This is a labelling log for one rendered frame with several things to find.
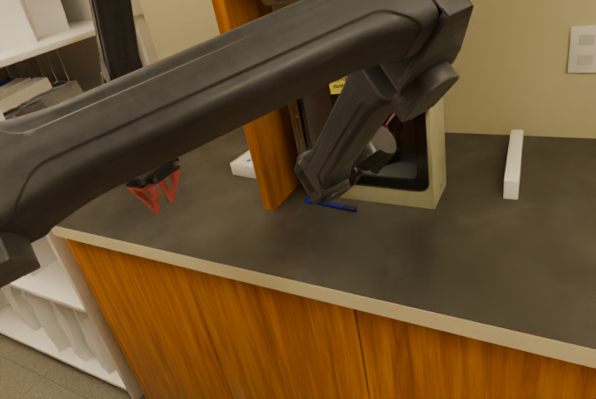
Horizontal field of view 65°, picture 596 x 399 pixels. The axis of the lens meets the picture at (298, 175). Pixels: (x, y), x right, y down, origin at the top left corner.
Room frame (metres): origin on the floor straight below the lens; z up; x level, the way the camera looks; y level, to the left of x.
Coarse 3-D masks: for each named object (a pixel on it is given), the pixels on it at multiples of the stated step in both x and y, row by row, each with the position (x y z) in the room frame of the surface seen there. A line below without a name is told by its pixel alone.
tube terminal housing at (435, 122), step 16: (432, 112) 0.88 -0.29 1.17; (432, 128) 0.87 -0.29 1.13; (432, 144) 0.87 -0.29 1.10; (432, 160) 0.86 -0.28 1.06; (432, 176) 0.86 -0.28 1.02; (352, 192) 0.97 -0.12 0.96; (368, 192) 0.95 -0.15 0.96; (384, 192) 0.92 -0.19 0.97; (400, 192) 0.90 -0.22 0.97; (416, 192) 0.88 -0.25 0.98; (432, 192) 0.86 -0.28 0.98; (432, 208) 0.86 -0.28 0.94
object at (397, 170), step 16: (304, 96) 1.00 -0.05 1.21; (320, 96) 0.98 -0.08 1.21; (336, 96) 0.96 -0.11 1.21; (304, 112) 1.01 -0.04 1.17; (320, 112) 0.98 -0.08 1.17; (304, 128) 1.01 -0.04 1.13; (320, 128) 0.99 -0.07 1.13; (400, 128) 0.88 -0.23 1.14; (416, 128) 0.86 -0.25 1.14; (400, 144) 0.88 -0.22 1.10; (416, 144) 0.87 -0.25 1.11; (400, 160) 0.89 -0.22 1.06; (416, 160) 0.87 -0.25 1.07; (368, 176) 0.93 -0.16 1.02; (384, 176) 0.91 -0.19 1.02; (400, 176) 0.89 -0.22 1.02; (416, 176) 0.87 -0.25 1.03
